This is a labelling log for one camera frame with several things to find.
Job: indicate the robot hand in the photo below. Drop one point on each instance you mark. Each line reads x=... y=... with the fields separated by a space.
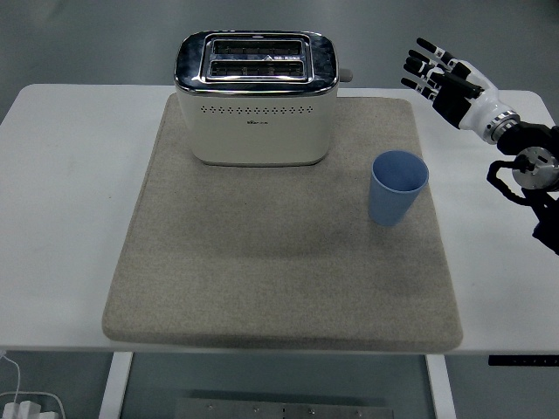
x=478 y=109

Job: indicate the blue plastic cup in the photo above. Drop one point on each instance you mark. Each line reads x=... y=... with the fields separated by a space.
x=388 y=205

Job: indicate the white two-slot toaster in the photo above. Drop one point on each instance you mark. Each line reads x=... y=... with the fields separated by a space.
x=257 y=131

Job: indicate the black table control panel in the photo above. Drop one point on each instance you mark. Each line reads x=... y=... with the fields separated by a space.
x=524 y=361

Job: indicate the beige fabric mat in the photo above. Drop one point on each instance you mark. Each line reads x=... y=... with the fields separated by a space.
x=271 y=270

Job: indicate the white table leg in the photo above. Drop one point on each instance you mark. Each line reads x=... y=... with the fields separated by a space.
x=114 y=384
x=441 y=388

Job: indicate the white power adapter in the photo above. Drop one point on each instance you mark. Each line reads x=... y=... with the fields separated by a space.
x=22 y=410

